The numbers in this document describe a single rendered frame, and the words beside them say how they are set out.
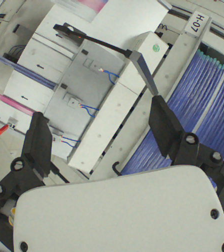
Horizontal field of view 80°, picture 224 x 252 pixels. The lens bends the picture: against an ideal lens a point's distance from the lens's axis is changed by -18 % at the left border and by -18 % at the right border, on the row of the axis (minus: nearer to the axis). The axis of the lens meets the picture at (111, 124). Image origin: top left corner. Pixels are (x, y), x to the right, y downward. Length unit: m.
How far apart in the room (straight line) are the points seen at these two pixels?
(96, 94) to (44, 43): 0.23
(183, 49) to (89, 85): 0.32
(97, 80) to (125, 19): 0.24
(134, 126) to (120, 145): 0.07
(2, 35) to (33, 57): 0.41
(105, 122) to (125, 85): 0.12
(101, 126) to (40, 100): 0.21
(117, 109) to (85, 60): 0.17
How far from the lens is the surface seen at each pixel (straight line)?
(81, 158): 0.52
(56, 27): 0.38
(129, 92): 0.48
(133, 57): 0.25
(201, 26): 0.61
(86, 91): 0.46
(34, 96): 0.53
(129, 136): 0.50
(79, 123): 0.49
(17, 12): 0.90
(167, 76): 0.51
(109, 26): 0.55
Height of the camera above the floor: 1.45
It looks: 20 degrees down
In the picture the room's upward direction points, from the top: 125 degrees clockwise
